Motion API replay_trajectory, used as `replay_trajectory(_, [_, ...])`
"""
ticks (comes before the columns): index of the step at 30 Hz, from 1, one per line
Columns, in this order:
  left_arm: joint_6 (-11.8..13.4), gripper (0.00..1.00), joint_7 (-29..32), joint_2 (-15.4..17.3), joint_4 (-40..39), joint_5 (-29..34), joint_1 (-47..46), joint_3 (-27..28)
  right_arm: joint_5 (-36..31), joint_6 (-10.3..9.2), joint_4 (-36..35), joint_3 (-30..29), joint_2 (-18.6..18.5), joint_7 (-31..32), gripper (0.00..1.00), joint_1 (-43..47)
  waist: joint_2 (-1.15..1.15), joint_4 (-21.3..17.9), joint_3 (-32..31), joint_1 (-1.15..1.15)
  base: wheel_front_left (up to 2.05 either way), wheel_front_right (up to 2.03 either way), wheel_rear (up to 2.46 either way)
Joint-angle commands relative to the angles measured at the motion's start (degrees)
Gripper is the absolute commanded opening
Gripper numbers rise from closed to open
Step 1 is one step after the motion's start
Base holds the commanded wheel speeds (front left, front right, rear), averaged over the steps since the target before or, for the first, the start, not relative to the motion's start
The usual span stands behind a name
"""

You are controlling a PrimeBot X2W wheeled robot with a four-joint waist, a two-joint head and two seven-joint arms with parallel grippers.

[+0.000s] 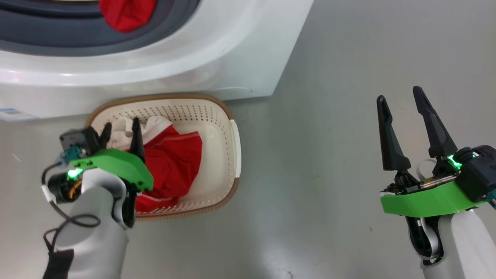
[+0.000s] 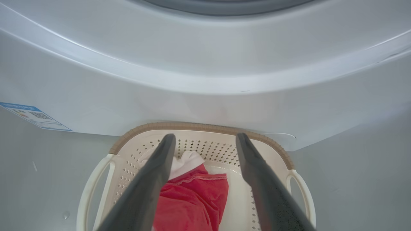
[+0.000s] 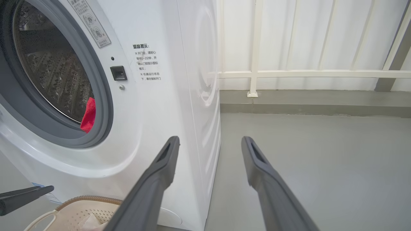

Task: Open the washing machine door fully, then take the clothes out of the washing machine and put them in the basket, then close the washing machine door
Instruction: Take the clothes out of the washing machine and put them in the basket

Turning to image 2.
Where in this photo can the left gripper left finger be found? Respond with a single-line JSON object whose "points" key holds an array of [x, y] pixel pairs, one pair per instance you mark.
{"points": [[144, 192]]}

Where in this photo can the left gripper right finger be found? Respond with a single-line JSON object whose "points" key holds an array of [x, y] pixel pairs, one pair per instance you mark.
{"points": [[269, 199]]}

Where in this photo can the red garment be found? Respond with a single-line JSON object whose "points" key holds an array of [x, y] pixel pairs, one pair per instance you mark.
{"points": [[192, 205]]}

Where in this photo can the white cloth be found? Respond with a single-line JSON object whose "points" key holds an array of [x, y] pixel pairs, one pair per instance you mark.
{"points": [[186, 162]]}

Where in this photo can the white perforated laundry basket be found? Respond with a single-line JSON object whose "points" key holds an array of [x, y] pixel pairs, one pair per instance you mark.
{"points": [[208, 146]]}

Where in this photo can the white washing machine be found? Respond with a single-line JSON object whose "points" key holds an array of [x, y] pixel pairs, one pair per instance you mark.
{"points": [[205, 64]]}

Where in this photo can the grey rubber door gasket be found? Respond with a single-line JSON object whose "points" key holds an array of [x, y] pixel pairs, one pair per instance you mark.
{"points": [[224, 6]]}

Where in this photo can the round white filter cover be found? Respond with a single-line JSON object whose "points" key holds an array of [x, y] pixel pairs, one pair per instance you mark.
{"points": [[285, 142]]}

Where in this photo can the blue energy label sticker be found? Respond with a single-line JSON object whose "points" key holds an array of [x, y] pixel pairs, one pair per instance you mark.
{"points": [[32, 115]]}

